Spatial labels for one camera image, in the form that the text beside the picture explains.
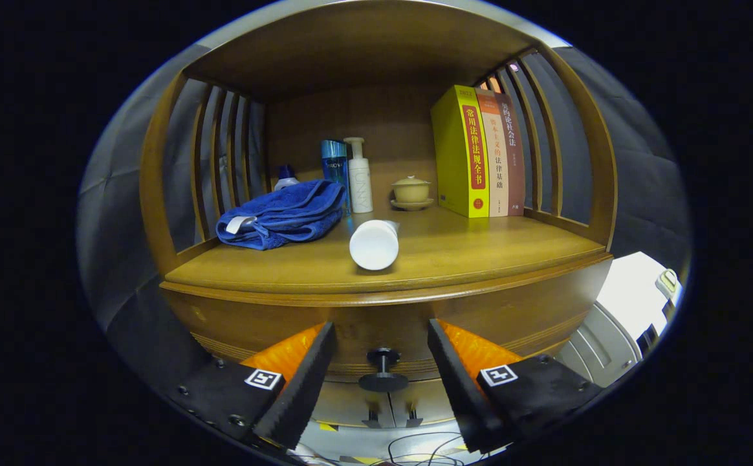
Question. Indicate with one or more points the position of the thick yellow book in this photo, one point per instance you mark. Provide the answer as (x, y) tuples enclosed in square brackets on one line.
[(454, 149)]

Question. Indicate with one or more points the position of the wooden cabinet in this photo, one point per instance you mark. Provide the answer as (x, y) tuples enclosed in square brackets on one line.
[(363, 52)]

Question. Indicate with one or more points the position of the white cabinet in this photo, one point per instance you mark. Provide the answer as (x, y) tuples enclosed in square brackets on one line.
[(622, 291)]

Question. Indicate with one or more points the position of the small white blue-capped bottle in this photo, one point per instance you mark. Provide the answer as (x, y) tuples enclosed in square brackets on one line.
[(286, 178)]

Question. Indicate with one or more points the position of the beige lidded tea cup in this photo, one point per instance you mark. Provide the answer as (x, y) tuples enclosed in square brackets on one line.
[(411, 189)]

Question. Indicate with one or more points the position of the small yellow-green device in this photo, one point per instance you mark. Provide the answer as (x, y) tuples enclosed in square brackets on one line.
[(668, 283)]

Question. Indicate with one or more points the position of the wooden countertop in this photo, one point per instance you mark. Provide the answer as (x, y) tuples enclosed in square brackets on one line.
[(467, 249)]

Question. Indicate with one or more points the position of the wooden cabinet door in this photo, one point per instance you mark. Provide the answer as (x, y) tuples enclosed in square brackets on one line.
[(344, 404), (428, 398)]

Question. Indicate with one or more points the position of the blue translucent bottle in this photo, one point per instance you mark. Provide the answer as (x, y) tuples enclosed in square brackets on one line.
[(334, 165)]

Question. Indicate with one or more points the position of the beige orange book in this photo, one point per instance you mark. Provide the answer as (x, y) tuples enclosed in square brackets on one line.
[(496, 162)]

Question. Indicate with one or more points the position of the blue towel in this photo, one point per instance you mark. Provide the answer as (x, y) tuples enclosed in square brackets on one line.
[(286, 213)]

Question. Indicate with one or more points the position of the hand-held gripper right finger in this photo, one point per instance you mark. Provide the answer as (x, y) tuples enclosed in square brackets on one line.
[(464, 395)]

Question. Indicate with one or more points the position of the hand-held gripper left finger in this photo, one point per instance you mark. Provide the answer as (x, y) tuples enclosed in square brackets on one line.
[(302, 395)]

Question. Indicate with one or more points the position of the white green-label tube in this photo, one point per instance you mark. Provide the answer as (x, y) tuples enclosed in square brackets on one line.
[(374, 244)]

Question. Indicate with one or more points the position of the brown book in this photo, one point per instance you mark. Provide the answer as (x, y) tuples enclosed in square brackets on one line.
[(514, 162)]

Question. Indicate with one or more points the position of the beige saucer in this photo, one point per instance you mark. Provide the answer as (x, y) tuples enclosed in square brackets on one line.
[(412, 206)]

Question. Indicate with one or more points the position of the white pump bottle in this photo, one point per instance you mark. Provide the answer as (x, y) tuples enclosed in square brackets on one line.
[(360, 184)]

